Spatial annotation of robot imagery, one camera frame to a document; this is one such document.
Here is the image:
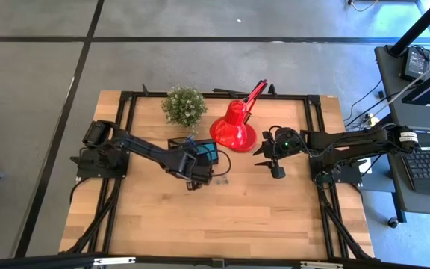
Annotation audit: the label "red desk lamp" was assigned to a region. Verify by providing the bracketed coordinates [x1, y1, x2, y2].
[208, 78, 269, 153]

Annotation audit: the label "white paper sheet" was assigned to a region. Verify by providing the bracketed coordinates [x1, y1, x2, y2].
[355, 146, 373, 176]

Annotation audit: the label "grey office desk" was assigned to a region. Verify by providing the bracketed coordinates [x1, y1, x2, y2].
[373, 44, 430, 135]
[381, 129, 430, 218]

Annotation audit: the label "green potted plant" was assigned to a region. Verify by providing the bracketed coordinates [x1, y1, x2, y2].
[161, 84, 208, 130]

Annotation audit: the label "black mesh desk organizer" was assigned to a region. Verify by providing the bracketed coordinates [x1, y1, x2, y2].
[166, 136, 220, 167]

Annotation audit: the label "black power adapter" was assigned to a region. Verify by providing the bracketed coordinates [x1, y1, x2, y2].
[400, 46, 430, 82]

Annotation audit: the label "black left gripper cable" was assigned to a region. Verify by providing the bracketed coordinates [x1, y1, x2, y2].
[210, 148, 233, 178]

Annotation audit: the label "teal sticky note pad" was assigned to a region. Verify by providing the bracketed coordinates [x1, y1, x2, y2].
[195, 141, 219, 164]

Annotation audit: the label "yellow power plug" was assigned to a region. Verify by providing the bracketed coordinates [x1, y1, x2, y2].
[363, 113, 381, 127]

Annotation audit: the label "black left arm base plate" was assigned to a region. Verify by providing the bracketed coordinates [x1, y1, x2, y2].
[75, 148, 131, 180]

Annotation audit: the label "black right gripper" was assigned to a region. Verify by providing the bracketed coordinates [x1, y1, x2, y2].
[252, 126, 308, 167]

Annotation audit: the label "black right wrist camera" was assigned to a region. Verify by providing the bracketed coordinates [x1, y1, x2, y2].
[269, 165, 287, 180]

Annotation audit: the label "black rig rail silver brackets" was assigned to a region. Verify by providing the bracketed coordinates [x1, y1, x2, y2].
[0, 252, 430, 269]

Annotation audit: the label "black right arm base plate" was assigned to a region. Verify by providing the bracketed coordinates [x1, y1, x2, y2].
[309, 155, 364, 185]

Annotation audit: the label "black aluminium table frame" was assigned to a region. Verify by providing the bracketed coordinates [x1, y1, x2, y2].
[60, 84, 376, 262]

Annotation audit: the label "black diagonal pole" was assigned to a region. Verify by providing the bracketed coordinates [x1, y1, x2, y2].
[386, 0, 430, 58]

